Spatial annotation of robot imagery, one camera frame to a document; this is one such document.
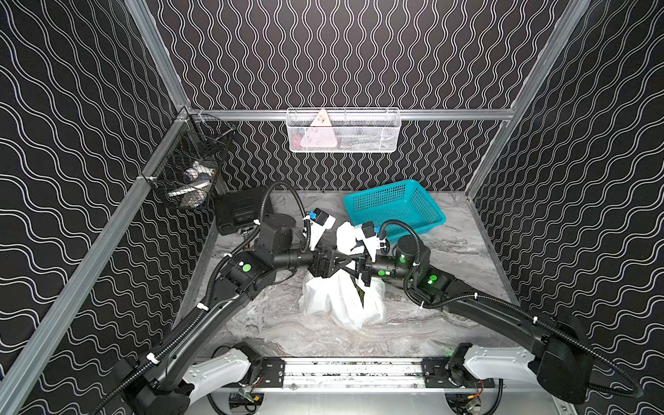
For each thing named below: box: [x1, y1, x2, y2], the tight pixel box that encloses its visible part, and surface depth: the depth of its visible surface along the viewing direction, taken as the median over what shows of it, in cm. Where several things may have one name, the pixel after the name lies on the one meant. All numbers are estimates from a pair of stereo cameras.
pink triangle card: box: [300, 108, 339, 148], surface depth 92 cm
